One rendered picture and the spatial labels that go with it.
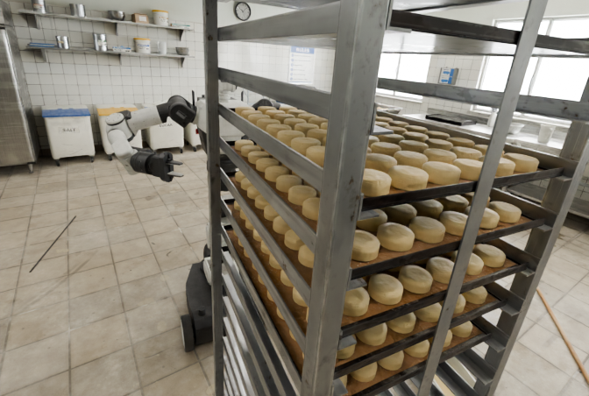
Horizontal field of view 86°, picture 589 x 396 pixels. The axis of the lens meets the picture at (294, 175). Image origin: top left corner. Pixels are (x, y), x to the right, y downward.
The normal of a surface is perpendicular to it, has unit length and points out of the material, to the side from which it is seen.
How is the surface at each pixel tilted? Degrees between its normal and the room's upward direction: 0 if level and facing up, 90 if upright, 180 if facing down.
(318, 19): 90
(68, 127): 92
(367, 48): 90
